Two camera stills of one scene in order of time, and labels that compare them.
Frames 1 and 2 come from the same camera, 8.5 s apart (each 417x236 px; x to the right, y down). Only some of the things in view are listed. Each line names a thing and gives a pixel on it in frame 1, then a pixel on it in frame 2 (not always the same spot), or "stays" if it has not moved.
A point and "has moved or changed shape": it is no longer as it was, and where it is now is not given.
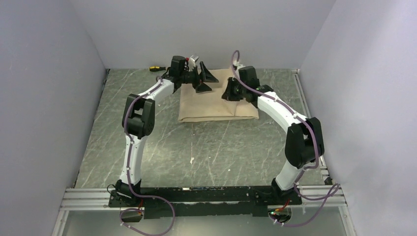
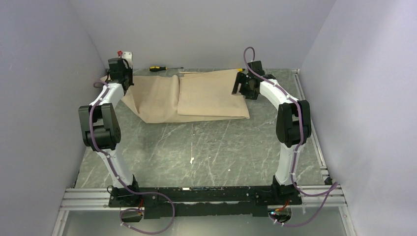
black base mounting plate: [181, 201] stays
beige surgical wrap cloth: [209, 105] has moved or changed shape
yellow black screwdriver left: [154, 69] stays
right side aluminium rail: [304, 103] stays
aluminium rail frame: [331, 196] stays
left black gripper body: [192, 77] to [128, 73]
